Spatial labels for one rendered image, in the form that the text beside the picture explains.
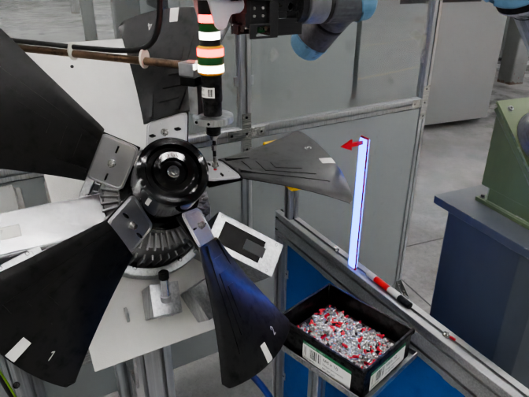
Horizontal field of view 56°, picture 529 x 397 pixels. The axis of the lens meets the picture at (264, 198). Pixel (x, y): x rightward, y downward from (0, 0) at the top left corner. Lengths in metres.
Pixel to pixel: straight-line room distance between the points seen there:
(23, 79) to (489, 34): 4.87
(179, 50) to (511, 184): 0.78
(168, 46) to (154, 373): 0.71
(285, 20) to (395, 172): 1.48
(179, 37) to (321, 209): 1.24
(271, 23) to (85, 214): 0.47
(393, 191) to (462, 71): 3.09
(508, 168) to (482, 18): 4.12
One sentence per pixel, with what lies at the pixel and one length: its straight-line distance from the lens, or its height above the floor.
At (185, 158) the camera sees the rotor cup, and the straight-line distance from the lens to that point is 0.83.
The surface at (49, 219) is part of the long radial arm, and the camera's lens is 0.95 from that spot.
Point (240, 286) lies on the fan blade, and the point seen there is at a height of 1.02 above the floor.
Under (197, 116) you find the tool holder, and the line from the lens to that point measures 0.86.
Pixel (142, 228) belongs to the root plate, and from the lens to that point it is 0.87.
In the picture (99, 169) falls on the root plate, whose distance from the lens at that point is 0.89.
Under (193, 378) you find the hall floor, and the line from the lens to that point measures 2.16.
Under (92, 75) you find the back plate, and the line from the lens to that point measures 1.19.
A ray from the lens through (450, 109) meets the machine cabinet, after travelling 5.32.
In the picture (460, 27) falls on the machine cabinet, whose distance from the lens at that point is 5.15.
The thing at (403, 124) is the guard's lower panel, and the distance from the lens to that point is 2.21.
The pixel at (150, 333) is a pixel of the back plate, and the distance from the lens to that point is 1.05.
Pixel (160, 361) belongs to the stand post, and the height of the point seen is 0.71.
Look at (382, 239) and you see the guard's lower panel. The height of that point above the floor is 0.35.
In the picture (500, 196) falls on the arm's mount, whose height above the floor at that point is 1.04.
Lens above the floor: 1.54
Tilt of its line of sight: 26 degrees down
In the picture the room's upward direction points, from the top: straight up
